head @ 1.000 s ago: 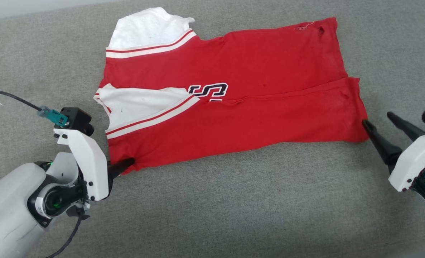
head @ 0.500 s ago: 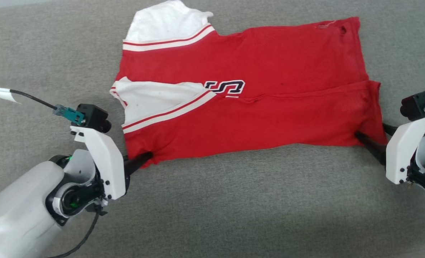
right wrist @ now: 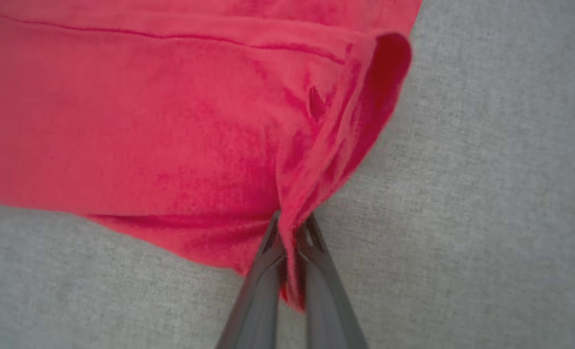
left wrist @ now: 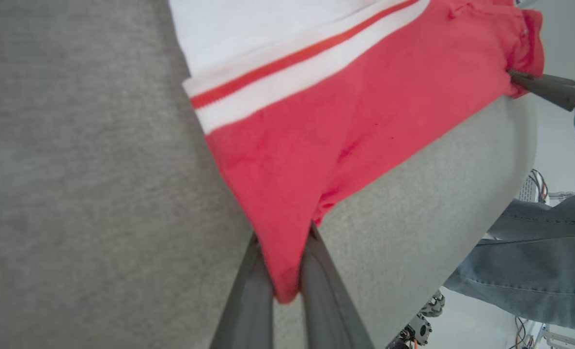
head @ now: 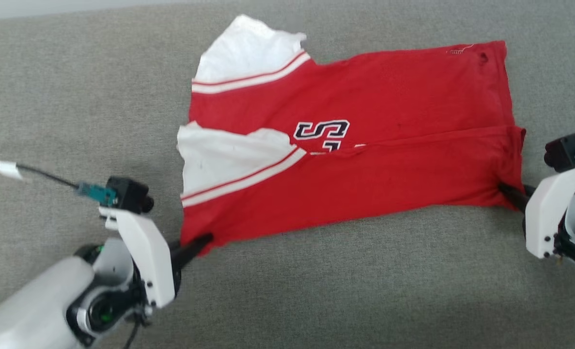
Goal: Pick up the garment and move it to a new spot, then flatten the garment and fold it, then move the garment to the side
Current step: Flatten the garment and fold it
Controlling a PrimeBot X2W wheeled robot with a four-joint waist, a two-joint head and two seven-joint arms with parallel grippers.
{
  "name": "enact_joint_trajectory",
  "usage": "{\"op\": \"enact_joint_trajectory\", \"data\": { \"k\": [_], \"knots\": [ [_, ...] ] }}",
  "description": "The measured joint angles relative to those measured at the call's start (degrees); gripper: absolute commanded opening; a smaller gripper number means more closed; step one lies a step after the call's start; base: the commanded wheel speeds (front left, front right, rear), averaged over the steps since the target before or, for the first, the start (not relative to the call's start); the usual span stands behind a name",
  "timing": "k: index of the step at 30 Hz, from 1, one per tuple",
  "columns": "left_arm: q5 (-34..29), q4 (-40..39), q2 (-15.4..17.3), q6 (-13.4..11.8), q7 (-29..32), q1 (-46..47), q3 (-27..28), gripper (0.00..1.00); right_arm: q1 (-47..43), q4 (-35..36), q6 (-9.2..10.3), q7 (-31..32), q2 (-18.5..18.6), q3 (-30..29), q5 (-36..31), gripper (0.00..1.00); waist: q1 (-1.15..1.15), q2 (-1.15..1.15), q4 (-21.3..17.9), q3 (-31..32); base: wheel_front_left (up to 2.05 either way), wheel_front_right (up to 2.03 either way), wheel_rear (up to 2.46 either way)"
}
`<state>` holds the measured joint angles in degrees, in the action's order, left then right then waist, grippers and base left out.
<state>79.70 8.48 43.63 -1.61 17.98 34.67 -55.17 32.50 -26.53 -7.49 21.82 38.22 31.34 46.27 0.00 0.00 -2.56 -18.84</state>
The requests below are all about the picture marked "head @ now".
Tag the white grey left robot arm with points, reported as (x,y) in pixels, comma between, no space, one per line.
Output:
(30,310)

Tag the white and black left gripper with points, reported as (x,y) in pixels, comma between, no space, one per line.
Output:
(147,252)

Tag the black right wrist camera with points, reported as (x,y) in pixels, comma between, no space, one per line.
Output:
(566,150)

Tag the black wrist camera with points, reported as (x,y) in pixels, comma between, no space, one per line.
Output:
(566,150)
(127,194)

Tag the red and white jersey shirt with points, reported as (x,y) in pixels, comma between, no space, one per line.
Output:
(389,145)

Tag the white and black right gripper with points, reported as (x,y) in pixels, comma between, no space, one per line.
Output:
(546,213)

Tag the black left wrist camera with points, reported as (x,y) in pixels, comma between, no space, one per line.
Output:
(127,194)

